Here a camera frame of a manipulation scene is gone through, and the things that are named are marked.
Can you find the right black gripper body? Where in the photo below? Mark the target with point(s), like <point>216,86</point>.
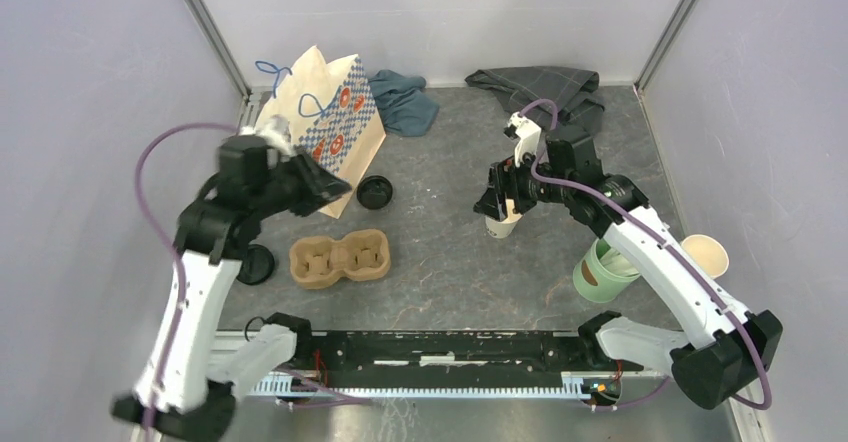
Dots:
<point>527,188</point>

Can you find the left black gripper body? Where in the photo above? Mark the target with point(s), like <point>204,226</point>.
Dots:
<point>302,186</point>

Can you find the white paper coffee cup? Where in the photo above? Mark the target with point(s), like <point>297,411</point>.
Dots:
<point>500,229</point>

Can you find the black coffee cup lid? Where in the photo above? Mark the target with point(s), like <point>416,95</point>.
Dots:
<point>374,192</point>

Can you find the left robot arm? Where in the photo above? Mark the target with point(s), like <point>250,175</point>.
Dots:
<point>180,393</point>

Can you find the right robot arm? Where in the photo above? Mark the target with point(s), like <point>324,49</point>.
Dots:
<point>722,349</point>

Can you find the checkered paper takeout bag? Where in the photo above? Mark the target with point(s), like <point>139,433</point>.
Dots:
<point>331,111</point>

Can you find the brown cardboard cup carrier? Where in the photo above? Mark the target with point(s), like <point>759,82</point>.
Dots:
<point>319,262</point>

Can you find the grey plaid cloth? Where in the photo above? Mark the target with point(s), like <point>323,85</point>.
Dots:
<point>572,91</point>

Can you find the blue cloth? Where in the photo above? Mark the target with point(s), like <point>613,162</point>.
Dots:
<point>404,108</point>

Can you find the green cup holder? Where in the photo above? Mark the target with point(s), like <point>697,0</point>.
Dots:
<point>593,282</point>

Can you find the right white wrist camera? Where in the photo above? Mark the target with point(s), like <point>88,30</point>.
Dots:
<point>525,133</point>

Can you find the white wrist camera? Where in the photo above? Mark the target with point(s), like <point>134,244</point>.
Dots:
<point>525,133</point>
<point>275,130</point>

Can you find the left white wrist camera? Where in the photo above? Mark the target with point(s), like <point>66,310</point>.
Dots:
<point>275,130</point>

